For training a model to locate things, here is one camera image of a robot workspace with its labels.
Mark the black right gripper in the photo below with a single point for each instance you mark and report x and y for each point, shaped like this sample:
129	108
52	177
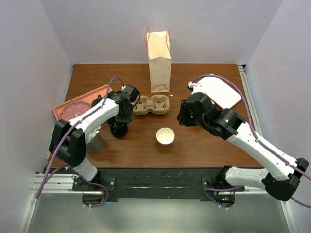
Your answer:
181	116

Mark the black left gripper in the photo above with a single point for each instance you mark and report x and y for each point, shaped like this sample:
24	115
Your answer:
125	120

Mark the single paper coffee cup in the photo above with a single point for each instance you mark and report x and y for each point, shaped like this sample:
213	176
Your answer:
165	136

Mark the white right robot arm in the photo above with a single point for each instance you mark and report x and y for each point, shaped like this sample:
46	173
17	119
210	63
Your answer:
280	175

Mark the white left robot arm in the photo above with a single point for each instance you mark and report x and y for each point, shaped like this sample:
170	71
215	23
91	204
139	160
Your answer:
69	138

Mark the brown paper takeout bag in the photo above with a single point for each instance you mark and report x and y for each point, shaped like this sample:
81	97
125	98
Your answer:
158	47

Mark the stack of black lids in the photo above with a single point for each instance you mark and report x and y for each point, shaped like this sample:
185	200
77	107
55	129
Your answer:
119	131

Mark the grey cup with stirrers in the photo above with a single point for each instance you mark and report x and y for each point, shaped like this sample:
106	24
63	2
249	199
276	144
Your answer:
94	143

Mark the white rectangular tray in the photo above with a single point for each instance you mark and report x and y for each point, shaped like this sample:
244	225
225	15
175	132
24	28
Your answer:
222	94

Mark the dark green mug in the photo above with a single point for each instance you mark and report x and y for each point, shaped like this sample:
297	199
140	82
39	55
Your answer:
98	100

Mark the cardboard two-cup carrier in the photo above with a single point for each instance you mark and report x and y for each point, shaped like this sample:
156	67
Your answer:
156	104

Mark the orange plastic tray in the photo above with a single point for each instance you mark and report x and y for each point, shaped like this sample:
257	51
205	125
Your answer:
86	97

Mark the pink dotted plate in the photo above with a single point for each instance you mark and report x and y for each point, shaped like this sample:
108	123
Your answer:
74	110

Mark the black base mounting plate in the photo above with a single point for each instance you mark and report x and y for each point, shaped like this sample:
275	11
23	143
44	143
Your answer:
161	183

